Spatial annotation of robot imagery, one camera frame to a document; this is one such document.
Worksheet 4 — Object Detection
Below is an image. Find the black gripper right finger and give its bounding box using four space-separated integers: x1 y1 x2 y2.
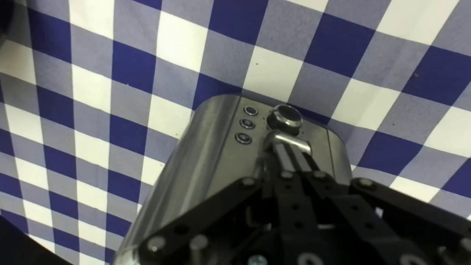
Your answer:
291 147 471 265

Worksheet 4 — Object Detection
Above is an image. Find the silver metal toaster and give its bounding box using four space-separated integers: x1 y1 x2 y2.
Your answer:
113 92 354 265

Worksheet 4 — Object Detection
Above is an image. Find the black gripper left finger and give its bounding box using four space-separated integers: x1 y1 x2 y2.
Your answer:
138 145 297 265

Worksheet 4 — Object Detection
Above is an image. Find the blue white checkered cloth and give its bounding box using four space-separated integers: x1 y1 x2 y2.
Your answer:
0 0 471 265

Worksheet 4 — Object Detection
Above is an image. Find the black chrome toaster lever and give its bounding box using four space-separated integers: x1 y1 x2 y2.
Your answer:
264 102 313 155

